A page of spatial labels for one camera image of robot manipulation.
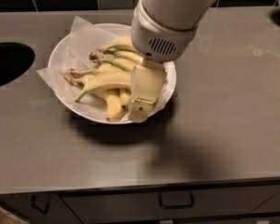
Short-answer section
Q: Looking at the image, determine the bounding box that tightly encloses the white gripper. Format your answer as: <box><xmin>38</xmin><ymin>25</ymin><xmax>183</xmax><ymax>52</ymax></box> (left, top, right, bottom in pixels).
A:
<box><xmin>128</xmin><ymin>0</ymin><xmax>196</xmax><ymax>122</ymax></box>

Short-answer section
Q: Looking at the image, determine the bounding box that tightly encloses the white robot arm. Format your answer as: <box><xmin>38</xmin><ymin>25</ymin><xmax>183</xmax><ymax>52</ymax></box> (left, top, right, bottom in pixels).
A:
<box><xmin>128</xmin><ymin>0</ymin><xmax>216</xmax><ymax>122</ymax></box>

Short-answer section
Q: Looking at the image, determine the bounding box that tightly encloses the long curved yellow banana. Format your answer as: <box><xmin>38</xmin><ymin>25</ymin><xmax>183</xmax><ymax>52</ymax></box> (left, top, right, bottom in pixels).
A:
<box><xmin>94</xmin><ymin>58</ymin><xmax>136</xmax><ymax>72</ymax></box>

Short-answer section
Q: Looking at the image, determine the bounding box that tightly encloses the small yellow banana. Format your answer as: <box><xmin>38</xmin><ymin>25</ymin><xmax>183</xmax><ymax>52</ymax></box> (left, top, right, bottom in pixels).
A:
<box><xmin>119</xmin><ymin>89</ymin><xmax>131</xmax><ymax>108</ymax></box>

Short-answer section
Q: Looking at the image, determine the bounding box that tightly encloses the lower thick yellow banana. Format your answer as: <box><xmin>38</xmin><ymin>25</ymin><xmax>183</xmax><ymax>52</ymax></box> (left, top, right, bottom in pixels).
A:
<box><xmin>63</xmin><ymin>75</ymin><xmax>124</xmax><ymax>121</ymax></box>

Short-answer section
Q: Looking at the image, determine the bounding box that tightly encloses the white bowl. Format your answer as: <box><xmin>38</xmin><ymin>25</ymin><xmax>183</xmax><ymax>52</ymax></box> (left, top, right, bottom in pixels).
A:
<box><xmin>48</xmin><ymin>22</ymin><xmax>177</xmax><ymax>125</ymax></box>

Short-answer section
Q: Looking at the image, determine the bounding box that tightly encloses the white paper liner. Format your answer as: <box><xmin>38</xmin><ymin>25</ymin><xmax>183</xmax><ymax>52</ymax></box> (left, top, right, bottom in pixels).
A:
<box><xmin>38</xmin><ymin>17</ymin><xmax>175</xmax><ymax>124</ymax></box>

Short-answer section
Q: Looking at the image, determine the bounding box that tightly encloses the grey drawer front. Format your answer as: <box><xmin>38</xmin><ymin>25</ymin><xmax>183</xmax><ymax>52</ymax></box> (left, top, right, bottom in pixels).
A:
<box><xmin>62</xmin><ymin>185</ymin><xmax>280</xmax><ymax>224</ymax></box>

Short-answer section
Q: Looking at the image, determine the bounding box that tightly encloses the black sink opening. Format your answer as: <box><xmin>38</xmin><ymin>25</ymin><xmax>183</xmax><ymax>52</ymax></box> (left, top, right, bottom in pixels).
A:
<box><xmin>0</xmin><ymin>42</ymin><xmax>35</xmax><ymax>87</ymax></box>

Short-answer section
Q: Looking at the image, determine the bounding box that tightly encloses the black drawer handle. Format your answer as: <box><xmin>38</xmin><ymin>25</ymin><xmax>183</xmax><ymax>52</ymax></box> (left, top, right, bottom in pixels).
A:
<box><xmin>158</xmin><ymin>191</ymin><xmax>194</xmax><ymax>209</ymax></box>

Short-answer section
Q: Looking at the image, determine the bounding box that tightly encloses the black left cabinet handle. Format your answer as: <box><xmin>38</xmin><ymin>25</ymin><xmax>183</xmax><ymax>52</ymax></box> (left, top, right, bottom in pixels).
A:
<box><xmin>30</xmin><ymin>195</ymin><xmax>50</xmax><ymax>215</ymax></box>

